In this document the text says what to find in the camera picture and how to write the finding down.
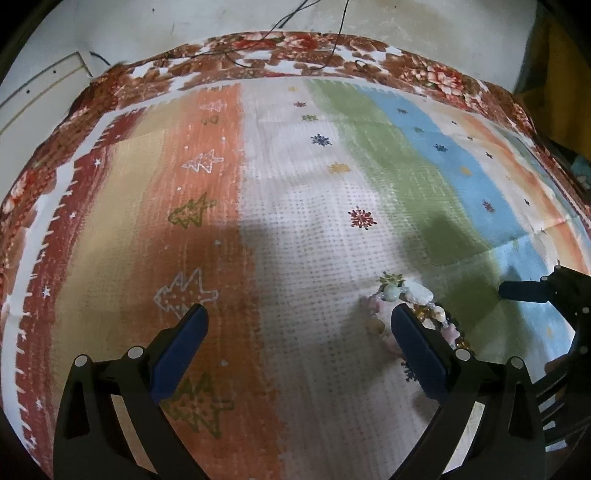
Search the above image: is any pastel star charm bracelet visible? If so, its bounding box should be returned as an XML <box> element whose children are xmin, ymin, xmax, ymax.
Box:
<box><xmin>366</xmin><ymin>273</ymin><xmax>472</xmax><ymax>356</ymax></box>

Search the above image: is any striped colourful bed mat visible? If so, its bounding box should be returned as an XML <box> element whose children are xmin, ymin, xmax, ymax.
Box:
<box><xmin>1</xmin><ymin>78</ymin><xmax>590</xmax><ymax>479</ymax></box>

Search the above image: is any white headboard panel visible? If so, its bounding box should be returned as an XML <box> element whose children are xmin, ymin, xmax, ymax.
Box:
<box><xmin>1</xmin><ymin>50</ymin><xmax>104</xmax><ymax>159</ymax></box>

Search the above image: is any red floral bedsheet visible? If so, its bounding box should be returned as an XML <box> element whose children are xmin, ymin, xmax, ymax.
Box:
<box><xmin>0</xmin><ymin>30</ymin><xmax>591</xmax><ymax>324</ymax></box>

